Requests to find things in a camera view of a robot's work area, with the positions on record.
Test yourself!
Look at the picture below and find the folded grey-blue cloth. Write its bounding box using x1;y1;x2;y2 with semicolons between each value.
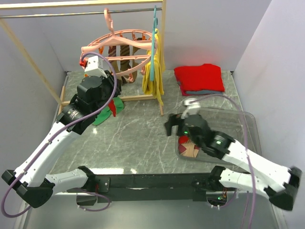
185;90;223;95

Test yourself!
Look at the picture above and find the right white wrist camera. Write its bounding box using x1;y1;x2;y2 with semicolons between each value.
181;98;201;119

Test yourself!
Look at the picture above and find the metal hanging rod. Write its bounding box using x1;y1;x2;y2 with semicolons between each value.
0;7;162;19

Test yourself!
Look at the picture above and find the folded red cloth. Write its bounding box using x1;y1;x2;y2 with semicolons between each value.
174;63;225;96

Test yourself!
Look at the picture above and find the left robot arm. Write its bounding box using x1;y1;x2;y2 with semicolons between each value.
1;70;121;208

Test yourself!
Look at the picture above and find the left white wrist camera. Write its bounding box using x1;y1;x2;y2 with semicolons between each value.
84;55;104;77

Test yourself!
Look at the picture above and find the teal clothes hanger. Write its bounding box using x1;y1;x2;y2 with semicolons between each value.
149;5;158;82

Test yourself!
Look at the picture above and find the clear plastic storage bin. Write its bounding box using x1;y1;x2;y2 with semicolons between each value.
175;107;262;166

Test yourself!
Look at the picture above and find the green fleece sock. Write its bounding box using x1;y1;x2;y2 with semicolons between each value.
92;97;124;125

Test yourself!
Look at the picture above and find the red fleece sock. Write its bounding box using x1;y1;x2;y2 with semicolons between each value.
108;100;116;117

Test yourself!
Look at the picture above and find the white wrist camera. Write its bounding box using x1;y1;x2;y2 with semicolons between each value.
181;98;201;119
84;55;104;77

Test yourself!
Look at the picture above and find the wooden clothes rack frame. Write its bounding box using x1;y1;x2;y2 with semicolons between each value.
0;0;167;116

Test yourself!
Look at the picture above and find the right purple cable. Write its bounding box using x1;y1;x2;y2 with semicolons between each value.
190;94;257;229

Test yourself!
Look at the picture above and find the yellow cloth on hanger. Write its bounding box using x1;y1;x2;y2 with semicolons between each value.
142;29;165;106

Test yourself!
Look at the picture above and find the black table front rail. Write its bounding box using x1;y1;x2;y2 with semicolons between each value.
66;173;239;203

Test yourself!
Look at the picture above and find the olive brown sock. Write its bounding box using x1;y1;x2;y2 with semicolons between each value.
127;47;139;83

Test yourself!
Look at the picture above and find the pink round sock hanger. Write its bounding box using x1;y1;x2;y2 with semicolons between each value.
80;8;152;81

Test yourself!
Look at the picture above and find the beige purple striped sock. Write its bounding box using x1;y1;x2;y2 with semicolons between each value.
178;136;200;158

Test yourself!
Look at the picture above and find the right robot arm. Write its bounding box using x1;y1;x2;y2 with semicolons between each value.
164;114;302;211

